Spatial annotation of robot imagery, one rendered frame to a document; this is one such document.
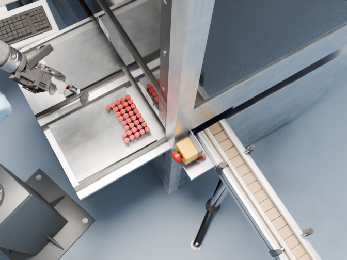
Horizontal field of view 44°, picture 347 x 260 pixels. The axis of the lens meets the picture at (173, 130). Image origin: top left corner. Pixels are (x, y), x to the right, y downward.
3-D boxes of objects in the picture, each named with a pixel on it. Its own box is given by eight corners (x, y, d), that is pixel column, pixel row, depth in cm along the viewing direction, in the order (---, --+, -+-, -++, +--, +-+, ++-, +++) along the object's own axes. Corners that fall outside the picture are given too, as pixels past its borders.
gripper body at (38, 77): (36, 95, 143) (4, 79, 134) (43, 71, 146) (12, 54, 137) (50, 92, 138) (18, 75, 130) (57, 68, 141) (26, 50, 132)
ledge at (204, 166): (203, 136, 173) (203, 134, 171) (220, 163, 170) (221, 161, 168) (173, 153, 170) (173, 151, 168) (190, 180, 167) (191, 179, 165)
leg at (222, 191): (214, 196, 244) (237, 158, 172) (223, 209, 242) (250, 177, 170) (201, 204, 243) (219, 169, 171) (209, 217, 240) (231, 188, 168)
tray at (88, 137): (125, 90, 177) (125, 86, 174) (157, 142, 170) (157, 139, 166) (50, 128, 170) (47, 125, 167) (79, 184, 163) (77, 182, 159)
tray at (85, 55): (110, 17, 189) (109, 13, 185) (139, 62, 181) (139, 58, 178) (39, 51, 182) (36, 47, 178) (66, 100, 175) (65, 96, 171)
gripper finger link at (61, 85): (68, 100, 147) (45, 88, 141) (72, 84, 149) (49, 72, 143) (73, 98, 145) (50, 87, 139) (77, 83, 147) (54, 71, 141)
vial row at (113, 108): (114, 106, 174) (113, 101, 170) (136, 142, 169) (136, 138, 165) (110, 108, 174) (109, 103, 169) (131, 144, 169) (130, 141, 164)
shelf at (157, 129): (105, 12, 192) (105, 9, 190) (188, 139, 173) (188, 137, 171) (5, 59, 182) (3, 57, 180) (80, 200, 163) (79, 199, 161)
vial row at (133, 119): (124, 100, 175) (124, 96, 171) (146, 136, 170) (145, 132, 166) (120, 103, 175) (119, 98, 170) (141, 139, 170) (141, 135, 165)
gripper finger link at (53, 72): (59, 83, 146) (37, 72, 140) (60, 78, 146) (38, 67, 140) (67, 81, 142) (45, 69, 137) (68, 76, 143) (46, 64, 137)
